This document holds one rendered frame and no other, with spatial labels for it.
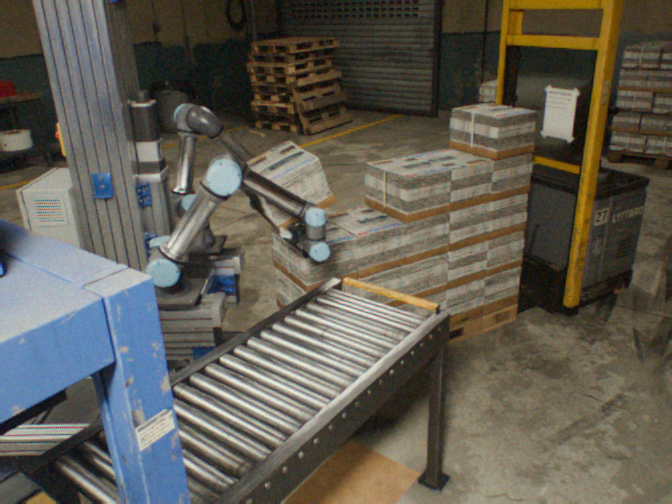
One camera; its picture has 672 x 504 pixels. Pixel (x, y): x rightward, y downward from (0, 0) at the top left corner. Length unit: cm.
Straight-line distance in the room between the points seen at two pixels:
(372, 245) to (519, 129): 105
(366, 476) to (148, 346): 194
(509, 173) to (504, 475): 157
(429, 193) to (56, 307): 244
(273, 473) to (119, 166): 140
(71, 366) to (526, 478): 225
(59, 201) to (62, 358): 181
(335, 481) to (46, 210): 162
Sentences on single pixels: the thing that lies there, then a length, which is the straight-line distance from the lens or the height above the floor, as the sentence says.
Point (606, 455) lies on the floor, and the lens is 300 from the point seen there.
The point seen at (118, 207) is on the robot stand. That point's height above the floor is 114.
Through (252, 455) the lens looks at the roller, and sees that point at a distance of 166.
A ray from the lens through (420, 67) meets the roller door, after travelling 1026.
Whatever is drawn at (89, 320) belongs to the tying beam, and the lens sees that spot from 81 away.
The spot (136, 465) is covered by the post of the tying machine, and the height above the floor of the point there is 127.
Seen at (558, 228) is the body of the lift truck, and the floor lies 50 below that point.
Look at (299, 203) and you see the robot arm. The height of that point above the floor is 115.
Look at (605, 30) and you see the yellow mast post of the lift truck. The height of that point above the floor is 169.
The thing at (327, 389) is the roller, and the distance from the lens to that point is 184.
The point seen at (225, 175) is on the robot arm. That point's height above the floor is 133.
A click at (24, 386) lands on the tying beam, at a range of 79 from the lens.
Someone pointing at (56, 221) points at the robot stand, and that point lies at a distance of 262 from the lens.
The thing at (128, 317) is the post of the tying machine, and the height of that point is 151.
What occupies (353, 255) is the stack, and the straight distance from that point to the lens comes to 286.
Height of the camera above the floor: 189
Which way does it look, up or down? 23 degrees down
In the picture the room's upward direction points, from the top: 2 degrees counter-clockwise
